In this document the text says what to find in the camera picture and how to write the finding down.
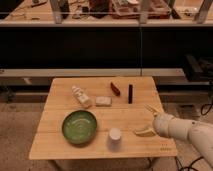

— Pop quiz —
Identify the metal shelf rack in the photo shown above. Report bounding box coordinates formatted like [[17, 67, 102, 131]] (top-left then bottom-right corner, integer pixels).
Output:
[[0, 0, 213, 77]]

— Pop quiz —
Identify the green ceramic bowl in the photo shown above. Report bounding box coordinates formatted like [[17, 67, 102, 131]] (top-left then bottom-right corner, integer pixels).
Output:
[[62, 110, 97, 145]]

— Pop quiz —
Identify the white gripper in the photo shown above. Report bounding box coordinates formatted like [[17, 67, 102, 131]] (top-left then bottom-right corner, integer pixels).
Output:
[[134, 105, 174, 137]]

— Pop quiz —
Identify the white rectangular sponge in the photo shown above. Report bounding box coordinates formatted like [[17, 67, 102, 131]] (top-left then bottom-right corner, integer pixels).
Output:
[[95, 96, 112, 107]]

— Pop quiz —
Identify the wooden table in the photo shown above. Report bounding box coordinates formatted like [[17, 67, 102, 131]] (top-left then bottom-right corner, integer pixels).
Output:
[[29, 77, 177, 160]]

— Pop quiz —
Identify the black cable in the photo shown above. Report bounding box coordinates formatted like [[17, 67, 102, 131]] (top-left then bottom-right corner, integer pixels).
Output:
[[174, 99, 213, 171]]

